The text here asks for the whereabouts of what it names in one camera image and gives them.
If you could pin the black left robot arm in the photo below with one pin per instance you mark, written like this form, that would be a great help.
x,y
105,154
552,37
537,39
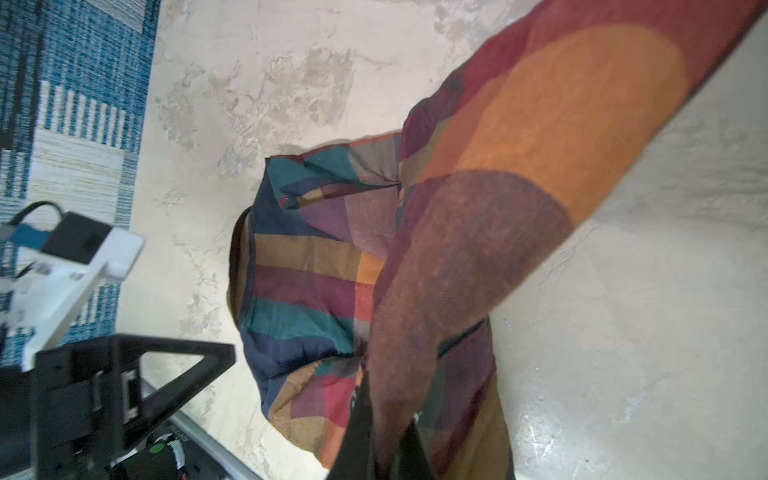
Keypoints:
x,y
81,412

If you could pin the plaid long sleeve shirt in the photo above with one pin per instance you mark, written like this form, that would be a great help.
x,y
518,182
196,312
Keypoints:
x,y
384,256

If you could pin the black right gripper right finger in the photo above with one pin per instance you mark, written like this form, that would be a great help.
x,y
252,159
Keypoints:
x,y
411,462

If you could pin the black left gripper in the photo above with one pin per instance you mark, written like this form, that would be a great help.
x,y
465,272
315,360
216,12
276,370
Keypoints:
x,y
80,408

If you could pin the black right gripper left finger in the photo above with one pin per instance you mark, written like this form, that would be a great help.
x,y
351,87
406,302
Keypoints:
x,y
355,459

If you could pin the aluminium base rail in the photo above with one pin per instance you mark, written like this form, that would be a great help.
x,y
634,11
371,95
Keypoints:
x,y
204,444

